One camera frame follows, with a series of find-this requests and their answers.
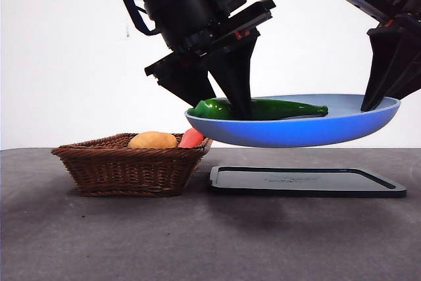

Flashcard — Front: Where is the yellow-brown potato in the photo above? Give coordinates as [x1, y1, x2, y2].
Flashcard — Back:
[127, 131, 178, 149]

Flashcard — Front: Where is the black rectangular tray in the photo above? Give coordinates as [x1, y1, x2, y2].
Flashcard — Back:
[207, 165, 408, 199]

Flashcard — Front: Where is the brown wicker basket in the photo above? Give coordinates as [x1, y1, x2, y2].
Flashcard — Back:
[51, 132, 214, 198]

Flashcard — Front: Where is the blue round plate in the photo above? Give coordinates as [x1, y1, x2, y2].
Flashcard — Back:
[184, 93, 401, 149]

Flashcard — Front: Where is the orange carrot with green leaves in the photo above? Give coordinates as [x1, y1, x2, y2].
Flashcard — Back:
[178, 128, 205, 149]

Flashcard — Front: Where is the green pepper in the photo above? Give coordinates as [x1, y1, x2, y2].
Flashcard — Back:
[192, 97, 329, 120]

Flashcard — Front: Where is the dark blue sleeved cable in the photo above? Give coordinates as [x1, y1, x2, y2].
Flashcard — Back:
[114, 0, 161, 36]

